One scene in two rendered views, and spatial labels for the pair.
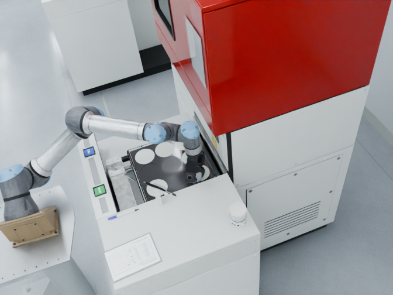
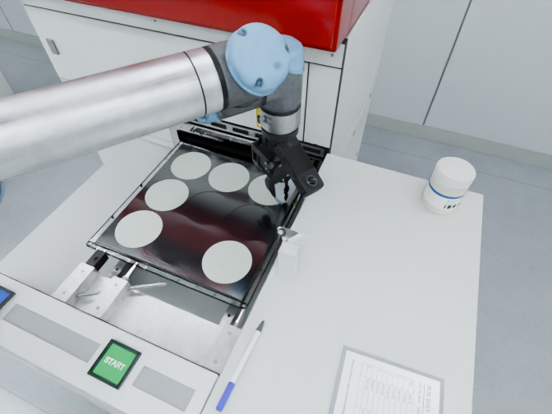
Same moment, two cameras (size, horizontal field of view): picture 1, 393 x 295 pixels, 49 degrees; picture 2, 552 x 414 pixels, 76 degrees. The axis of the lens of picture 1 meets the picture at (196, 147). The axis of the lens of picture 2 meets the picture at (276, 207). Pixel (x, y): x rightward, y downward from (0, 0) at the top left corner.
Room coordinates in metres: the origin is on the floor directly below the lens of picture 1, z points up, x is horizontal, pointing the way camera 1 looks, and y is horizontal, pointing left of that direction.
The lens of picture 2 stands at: (0.93, 0.46, 1.52)
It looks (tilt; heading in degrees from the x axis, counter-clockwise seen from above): 50 degrees down; 307
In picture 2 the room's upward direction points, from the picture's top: straight up
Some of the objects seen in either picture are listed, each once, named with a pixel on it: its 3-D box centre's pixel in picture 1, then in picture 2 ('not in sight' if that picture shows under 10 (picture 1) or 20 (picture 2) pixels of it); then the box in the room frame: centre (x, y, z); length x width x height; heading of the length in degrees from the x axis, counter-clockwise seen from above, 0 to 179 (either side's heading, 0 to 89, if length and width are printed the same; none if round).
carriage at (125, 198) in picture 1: (122, 188); (148, 320); (1.29, 0.39, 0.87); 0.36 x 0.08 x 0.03; 14
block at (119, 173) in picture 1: (117, 174); (109, 299); (1.36, 0.41, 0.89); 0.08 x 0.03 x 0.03; 104
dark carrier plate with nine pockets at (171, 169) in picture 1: (171, 164); (207, 208); (1.37, 0.14, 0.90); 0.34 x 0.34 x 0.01; 14
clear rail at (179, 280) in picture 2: (136, 177); (162, 273); (1.33, 0.31, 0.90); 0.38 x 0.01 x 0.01; 14
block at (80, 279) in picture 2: (113, 162); (76, 284); (1.44, 0.43, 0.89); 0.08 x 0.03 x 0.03; 104
